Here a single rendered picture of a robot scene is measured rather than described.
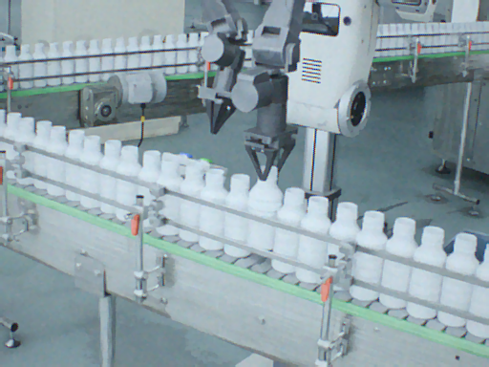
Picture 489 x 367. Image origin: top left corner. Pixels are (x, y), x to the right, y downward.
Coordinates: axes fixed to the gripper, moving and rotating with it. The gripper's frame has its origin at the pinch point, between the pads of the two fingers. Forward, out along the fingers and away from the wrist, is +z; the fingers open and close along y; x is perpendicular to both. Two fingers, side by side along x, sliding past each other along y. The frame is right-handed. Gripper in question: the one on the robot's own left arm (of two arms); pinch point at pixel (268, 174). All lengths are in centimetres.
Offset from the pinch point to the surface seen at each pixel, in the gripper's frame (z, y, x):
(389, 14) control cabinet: 45, 623, 261
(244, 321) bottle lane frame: 29.9, -6.2, -0.4
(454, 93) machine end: 62, 391, 102
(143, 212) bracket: 10.5, -11.5, 22.2
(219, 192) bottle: 5.8, -1.9, 10.3
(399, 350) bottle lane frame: 24.4, -6.1, -34.3
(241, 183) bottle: 2.9, -1.4, 5.3
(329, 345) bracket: 24.7, -11.9, -22.8
